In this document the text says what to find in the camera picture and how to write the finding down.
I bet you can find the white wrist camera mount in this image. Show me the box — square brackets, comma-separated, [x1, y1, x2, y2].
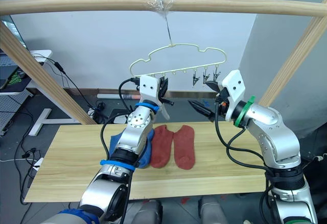
[221, 69, 247, 122]
[138, 74, 164, 108]

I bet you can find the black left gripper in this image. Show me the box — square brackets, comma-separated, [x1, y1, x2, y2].
[158, 77, 175, 106]

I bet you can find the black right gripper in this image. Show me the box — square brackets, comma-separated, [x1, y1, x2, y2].
[188, 80, 230, 123]

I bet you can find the black cable with adapter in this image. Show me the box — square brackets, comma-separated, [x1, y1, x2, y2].
[32, 52, 103, 112]

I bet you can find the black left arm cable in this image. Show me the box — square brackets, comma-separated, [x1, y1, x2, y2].
[101, 77, 141, 224]

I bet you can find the green wrist band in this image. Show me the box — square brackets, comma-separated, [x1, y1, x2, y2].
[233, 95, 256, 128]

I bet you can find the blue sock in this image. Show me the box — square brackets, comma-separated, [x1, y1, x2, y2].
[137, 129, 155, 169]

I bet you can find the cream wire clip hanger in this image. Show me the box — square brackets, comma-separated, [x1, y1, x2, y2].
[129, 14, 227, 79]

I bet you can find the red sock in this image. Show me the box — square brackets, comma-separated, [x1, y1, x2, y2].
[173, 124, 197, 170]
[149, 124, 175, 169]

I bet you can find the black bulky object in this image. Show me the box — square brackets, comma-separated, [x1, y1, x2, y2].
[298, 121, 327, 224]

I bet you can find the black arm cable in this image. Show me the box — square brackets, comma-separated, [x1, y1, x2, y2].
[101, 77, 141, 224]
[214, 98, 275, 224]

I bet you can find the black floor cable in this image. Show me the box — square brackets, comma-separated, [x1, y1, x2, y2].
[0, 106, 39, 204]

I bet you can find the open laptop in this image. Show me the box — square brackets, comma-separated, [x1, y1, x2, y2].
[0, 15, 26, 69]

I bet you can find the white perforated panel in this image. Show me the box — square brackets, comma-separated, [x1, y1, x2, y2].
[0, 91, 30, 135]

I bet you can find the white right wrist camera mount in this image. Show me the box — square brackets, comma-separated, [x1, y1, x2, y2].
[221, 69, 247, 122]

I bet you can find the white desk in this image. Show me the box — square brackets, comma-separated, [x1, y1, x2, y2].
[0, 49, 75, 137]

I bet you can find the blue wrist band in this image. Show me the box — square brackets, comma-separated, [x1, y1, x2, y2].
[134, 101, 161, 112]

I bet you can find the white socket strip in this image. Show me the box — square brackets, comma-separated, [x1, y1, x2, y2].
[86, 101, 103, 122]

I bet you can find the horizontal wooden rail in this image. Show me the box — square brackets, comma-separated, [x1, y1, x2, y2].
[0, 0, 327, 19]

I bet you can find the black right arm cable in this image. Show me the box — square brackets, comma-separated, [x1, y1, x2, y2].
[214, 98, 275, 224]

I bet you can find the slanted wooden post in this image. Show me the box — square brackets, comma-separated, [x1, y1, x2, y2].
[258, 14, 327, 107]
[0, 20, 98, 125]

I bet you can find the black mouse pad green logo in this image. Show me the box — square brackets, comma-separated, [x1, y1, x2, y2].
[0, 66, 33, 92]

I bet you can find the white box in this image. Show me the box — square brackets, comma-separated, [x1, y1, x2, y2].
[112, 114, 128, 125]

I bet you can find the white power strip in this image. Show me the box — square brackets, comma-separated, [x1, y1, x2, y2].
[32, 157, 44, 170]

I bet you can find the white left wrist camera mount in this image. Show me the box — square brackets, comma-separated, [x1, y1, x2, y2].
[138, 74, 164, 108]

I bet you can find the white tube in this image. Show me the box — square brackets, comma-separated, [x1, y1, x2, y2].
[97, 93, 141, 100]

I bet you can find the clear tape wad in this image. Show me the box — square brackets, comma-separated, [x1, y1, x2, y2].
[140, 0, 176, 17]

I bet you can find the grey rounded shape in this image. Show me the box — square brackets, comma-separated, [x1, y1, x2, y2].
[131, 199, 163, 224]
[198, 195, 228, 224]

